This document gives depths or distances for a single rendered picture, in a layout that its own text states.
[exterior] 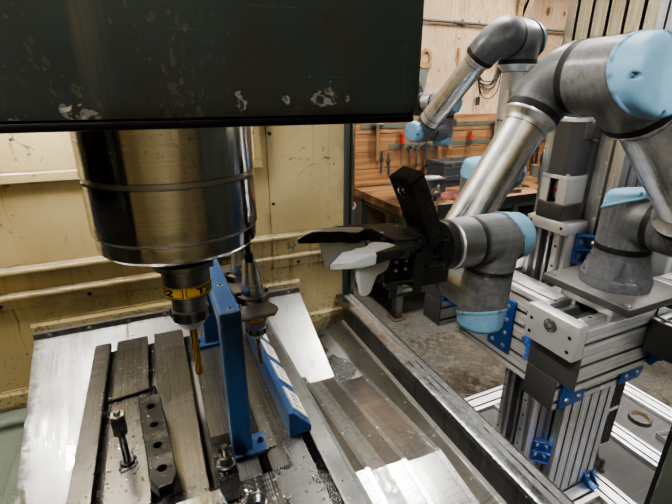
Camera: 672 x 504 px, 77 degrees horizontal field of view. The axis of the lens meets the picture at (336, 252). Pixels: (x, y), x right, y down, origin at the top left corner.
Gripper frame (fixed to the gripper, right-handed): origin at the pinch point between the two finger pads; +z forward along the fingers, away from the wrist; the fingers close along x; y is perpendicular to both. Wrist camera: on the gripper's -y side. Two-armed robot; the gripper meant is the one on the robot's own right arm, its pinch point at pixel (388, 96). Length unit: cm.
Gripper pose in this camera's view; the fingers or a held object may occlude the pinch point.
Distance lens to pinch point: 191.8
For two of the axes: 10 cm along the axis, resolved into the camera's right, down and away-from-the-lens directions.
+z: -6.2, -2.7, 7.3
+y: 1.1, 9.0, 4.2
